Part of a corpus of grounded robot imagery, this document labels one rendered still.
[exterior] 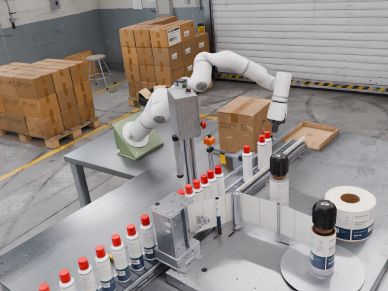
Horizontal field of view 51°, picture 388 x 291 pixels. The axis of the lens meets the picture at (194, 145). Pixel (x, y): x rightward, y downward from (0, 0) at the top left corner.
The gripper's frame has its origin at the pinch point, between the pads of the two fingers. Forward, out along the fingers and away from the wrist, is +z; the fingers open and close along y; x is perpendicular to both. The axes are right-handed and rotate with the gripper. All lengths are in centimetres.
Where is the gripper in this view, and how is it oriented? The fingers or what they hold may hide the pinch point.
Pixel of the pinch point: (275, 129)
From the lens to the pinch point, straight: 234.2
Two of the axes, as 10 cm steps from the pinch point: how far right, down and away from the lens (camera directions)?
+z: -1.4, 9.8, 1.6
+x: 6.4, -0.3, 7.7
